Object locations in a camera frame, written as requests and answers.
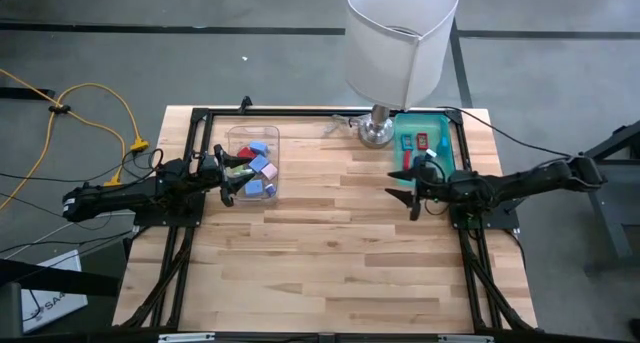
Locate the clear plastic bin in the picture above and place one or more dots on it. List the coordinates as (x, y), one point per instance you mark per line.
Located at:
(255, 133)

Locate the black floor bar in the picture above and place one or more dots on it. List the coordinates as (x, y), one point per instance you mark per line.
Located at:
(25, 93)

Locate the translucent teal tray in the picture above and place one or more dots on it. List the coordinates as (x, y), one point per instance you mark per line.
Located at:
(447, 165)

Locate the small purple charger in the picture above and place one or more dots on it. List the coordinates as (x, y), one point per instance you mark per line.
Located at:
(270, 189)

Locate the teal digital clock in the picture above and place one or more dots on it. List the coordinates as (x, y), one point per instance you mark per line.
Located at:
(407, 142)
(443, 145)

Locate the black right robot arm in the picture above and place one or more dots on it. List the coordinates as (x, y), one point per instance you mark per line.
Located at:
(525, 183)

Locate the green charger block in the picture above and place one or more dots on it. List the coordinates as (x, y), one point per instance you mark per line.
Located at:
(242, 172)

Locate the white shade silver table lamp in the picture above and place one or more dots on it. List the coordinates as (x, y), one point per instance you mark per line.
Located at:
(400, 48)

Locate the pink charger block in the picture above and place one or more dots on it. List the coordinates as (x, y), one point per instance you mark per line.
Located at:
(269, 171)

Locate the yellow plug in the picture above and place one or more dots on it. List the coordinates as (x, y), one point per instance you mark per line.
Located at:
(115, 180)
(139, 144)

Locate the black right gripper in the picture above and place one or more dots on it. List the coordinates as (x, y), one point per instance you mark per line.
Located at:
(432, 183)

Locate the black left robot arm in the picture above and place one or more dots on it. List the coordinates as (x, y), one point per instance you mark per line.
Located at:
(125, 195)

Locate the red charger block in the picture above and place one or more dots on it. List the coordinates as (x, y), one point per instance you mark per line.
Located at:
(247, 153)

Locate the blue charger block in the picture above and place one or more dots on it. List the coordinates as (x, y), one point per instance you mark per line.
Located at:
(259, 148)
(258, 163)
(254, 187)

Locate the silver metal bracket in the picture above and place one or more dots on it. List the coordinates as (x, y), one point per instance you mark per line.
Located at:
(186, 338)
(465, 339)

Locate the white printed box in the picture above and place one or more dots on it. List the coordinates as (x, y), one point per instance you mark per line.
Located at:
(50, 283)

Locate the black metal stand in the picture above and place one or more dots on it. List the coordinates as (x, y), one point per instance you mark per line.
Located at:
(610, 208)

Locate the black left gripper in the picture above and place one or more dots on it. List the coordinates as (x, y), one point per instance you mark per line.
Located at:
(210, 173)

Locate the black beam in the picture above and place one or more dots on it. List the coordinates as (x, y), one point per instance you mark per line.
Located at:
(60, 278)

